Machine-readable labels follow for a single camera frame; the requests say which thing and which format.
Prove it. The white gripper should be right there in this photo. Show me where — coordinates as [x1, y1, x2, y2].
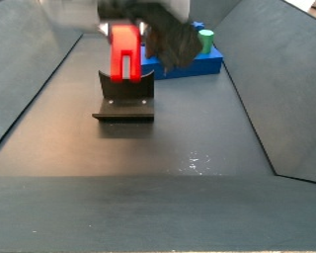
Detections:
[97, 0, 203, 71]

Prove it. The red two-pronged object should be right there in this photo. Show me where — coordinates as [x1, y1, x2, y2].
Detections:
[111, 25, 142, 82]

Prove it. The blue fixture block with holes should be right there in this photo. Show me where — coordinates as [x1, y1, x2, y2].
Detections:
[142, 46, 223, 80]

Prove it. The blue star peg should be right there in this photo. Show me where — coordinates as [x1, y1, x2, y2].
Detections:
[192, 22, 204, 32]

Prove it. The green octagonal peg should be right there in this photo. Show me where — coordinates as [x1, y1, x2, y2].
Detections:
[199, 30, 215, 53]

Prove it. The black curved cradle stand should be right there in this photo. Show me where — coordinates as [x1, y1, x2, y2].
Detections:
[92, 72, 155, 122]

